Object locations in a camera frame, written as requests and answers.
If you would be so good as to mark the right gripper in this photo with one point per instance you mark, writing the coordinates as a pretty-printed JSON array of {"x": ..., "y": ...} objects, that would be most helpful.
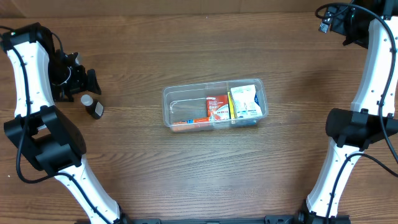
[{"x": 338, "y": 25}]

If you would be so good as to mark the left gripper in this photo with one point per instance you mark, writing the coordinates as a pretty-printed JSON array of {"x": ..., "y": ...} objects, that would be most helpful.
[{"x": 79, "y": 82}]

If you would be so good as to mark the dark brown medicine bottle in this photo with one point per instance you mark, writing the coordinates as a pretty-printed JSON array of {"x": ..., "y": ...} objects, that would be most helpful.
[{"x": 92, "y": 106}]

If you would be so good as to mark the orange tablet tube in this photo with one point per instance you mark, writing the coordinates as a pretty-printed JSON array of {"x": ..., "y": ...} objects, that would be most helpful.
[{"x": 191, "y": 124}]

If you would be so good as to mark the red white medicine box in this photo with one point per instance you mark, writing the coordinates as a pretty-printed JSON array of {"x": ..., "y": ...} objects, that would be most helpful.
[{"x": 218, "y": 107}]

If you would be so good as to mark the white blue medicine box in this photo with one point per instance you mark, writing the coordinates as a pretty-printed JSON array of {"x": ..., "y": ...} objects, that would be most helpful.
[{"x": 246, "y": 103}]

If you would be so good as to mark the blue yellow VapoDrops box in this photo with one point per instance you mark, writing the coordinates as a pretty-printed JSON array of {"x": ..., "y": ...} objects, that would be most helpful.
[{"x": 231, "y": 106}]

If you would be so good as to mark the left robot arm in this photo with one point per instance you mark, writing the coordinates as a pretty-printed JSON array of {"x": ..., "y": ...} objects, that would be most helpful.
[{"x": 45, "y": 75}]

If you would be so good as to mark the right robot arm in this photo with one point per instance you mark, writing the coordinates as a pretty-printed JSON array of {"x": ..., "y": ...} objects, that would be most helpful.
[{"x": 372, "y": 25}]

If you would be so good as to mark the clear plastic container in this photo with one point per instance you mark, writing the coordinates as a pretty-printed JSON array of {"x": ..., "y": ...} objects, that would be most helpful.
[{"x": 181, "y": 103}]

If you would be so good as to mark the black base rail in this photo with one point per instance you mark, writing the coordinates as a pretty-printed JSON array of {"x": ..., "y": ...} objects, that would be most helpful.
[{"x": 214, "y": 221}]

